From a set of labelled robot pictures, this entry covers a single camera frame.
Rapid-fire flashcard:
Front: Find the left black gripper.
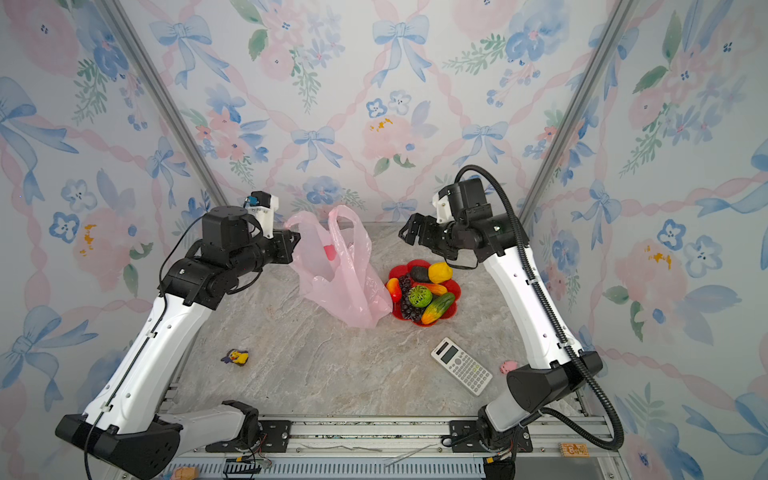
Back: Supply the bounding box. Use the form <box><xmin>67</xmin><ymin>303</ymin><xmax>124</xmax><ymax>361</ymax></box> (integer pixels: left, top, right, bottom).
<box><xmin>231</xmin><ymin>230</ymin><xmax>301</xmax><ymax>282</ymax></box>

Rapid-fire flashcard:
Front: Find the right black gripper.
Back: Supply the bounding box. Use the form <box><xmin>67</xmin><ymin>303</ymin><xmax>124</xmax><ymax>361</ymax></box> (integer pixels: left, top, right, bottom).
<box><xmin>400</xmin><ymin>215</ymin><xmax>469</xmax><ymax>260</ymax></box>

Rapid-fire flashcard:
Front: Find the pink plastic bag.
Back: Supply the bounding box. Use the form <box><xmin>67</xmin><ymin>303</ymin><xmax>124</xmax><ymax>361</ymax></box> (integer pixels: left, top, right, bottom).
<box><xmin>284</xmin><ymin>205</ymin><xmax>393</xmax><ymax>329</ymax></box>

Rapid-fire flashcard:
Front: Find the green kiwi half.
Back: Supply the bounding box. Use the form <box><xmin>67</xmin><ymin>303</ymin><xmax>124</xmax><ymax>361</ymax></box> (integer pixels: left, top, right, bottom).
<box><xmin>408</xmin><ymin>285</ymin><xmax>433</xmax><ymax>309</ymax></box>

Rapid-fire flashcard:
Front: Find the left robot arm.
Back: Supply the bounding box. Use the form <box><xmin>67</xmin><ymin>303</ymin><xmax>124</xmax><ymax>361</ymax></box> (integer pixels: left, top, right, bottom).
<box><xmin>55</xmin><ymin>192</ymin><xmax>300</xmax><ymax>479</ymax></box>

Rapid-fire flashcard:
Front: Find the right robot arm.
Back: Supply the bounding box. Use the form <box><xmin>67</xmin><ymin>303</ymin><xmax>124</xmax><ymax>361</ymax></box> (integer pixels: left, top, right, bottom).
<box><xmin>399</xmin><ymin>179</ymin><xmax>603</xmax><ymax>450</ymax></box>

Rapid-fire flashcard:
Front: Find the dark avocado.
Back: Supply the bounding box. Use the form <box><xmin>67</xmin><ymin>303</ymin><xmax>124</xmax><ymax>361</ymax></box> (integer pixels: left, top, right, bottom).
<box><xmin>409</xmin><ymin>265</ymin><xmax>431</xmax><ymax>283</ymax></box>

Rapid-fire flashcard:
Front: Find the red flower-shaped plate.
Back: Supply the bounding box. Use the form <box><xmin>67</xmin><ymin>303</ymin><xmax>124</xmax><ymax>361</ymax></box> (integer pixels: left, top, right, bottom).
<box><xmin>387</xmin><ymin>260</ymin><xmax>462</xmax><ymax>327</ymax></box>

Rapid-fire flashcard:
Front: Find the orange red chili pepper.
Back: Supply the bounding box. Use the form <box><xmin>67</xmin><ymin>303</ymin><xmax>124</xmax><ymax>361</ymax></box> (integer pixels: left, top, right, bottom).
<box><xmin>419</xmin><ymin>283</ymin><xmax>448</xmax><ymax>296</ymax></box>

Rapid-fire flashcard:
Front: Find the green yellow cucumber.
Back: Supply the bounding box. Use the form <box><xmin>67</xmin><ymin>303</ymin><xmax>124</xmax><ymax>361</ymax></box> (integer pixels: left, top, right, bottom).
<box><xmin>420</xmin><ymin>292</ymin><xmax>456</xmax><ymax>325</ymax></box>

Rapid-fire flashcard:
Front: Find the dark purple grape bunch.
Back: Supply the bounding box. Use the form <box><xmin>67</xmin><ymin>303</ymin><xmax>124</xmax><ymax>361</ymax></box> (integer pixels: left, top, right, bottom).
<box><xmin>398</xmin><ymin>275</ymin><xmax>425</xmax><ymax>323</ymax></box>

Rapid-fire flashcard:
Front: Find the small yellow blue toy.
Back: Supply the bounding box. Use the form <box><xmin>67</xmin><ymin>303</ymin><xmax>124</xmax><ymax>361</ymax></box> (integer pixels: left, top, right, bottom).
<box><xmin>221</xmin><ymin>349</ymin><xmax>249</xmax><ymax>366</ymax></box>

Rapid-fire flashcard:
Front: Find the white scientific calculator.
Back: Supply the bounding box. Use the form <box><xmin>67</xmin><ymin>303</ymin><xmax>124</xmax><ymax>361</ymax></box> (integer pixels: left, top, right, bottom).
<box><xmin>431</xmin><ymin>337</ymin><xmax>492</xmax><ymax>397</ymax></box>

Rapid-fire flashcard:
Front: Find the small pink toy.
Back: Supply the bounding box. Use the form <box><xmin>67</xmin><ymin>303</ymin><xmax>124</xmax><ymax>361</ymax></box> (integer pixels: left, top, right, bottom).
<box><xmin>500</xmin><ymin>360</ymin><xmax>519</xmax><ymax>375</ymax></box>

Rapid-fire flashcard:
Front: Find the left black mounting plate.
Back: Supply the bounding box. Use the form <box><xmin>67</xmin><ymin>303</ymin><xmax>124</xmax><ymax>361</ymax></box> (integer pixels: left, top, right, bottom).
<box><xmin>205</xmin><ymin>419</ymin><xmax>292</xmax><ymax>454</ymax></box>

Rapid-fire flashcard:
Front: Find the black mounting plate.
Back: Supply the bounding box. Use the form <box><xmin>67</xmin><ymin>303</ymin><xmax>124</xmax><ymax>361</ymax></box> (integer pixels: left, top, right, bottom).
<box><xmin>441</xmin><ymin>419</ymin><xmax>513</xmax><ymax>455</ymax></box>
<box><xmin>205</xmin><ymin>419</ymin><xmax>292</xmax><ymax>454</ymax></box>

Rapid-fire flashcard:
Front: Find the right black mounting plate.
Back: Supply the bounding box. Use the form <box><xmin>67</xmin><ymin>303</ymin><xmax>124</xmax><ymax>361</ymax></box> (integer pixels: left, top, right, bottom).
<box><xmin>441</xmin><ymin>419</ymin><xmax>513</xmax><ymax>455</ymax></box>

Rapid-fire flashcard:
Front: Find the small wooden block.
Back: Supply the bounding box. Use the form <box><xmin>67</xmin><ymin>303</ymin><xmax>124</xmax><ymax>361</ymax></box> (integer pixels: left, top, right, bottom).
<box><xmin>560</xmin><ymin>443</ymin><xmax>590</xmax><ymax>458</ymax></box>

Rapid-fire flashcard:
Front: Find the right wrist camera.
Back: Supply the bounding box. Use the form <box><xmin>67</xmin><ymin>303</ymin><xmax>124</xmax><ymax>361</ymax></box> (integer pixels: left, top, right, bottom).
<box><xmin>432</xmin><ymin>187</ymin><xmax>454</xmax><ymax>225</ymax></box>

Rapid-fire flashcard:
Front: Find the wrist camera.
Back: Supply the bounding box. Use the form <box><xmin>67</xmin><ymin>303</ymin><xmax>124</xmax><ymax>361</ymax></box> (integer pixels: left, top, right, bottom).
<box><xmin>243</xmin><ymin>191</ymin><xmax>279</xmax><ymax>239</ymax></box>
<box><xmin>432</xmin><ymin>187</ymin><xmax>454</xmax><ymax>225</ymax></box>

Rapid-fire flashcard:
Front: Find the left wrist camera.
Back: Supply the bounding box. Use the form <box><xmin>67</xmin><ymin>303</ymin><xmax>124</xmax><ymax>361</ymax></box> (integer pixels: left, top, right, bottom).
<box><xmin>243</xmin><ymin>191</ymin><xmax>279</xmax><ymax>239</ymax></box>

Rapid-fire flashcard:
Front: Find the left corner aluminium post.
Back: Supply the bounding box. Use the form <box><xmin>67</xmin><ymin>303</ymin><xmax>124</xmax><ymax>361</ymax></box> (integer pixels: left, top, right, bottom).
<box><xmin>95</xmin><ymin>0</ymin><xmax>227</xmax><ymax>206</ymax></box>

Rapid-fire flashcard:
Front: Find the corner aluminium post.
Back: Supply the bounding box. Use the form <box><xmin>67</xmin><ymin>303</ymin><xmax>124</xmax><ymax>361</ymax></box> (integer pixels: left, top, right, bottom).
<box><xmin>520</xmin><ymin>0</ymin><xmax>637</xmax><ymax>225</ymax></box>
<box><xmin>95</xmin><ymin>0</ymin><xmax>227</xmax><ymax>206</ymax></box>

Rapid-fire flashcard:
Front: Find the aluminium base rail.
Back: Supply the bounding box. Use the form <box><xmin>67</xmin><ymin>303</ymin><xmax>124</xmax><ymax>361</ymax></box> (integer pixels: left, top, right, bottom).
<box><xmin>150</xmin><ymin>415</ymin><xmax>630</xmax><ymax>479</ymax></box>

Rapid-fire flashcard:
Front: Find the orange object at rail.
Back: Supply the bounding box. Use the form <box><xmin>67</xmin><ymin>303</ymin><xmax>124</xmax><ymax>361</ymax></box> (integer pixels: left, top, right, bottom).
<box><xmin>169</xmin><ymin>466</ymin><xmax>199</xmax><ymax>480</ymax></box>

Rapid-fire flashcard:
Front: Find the black corrugated cable conduit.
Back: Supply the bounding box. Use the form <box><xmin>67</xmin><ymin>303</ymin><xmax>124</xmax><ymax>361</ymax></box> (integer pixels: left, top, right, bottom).
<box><xmin>452</xmin><ymin>164</ymin><xmax>625</xmax><ymax>452</ymax></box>

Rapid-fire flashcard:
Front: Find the right corner aluminium post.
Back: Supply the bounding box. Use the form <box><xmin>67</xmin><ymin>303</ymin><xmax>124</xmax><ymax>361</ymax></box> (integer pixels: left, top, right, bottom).
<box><xmin>520</xmin><ymin>0</ymin><xmax>637</xmax><ymax>225</ymax></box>

